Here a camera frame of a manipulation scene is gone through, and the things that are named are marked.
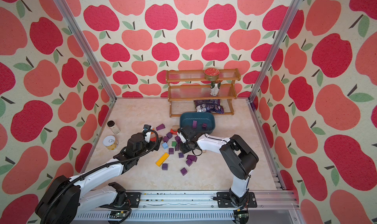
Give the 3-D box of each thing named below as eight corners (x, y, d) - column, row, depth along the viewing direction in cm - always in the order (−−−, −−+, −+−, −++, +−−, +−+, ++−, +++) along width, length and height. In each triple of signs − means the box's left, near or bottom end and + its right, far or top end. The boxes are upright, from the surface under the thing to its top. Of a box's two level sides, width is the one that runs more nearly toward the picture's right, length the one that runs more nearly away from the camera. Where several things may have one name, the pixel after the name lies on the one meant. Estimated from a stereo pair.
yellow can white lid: (103, 150, 93) (100, 146, 89) (108, 138, 98) (104, 135, 95) (116, 150, 93) (113, 146, 89) (120, 139, 98) (117, 135, 95)
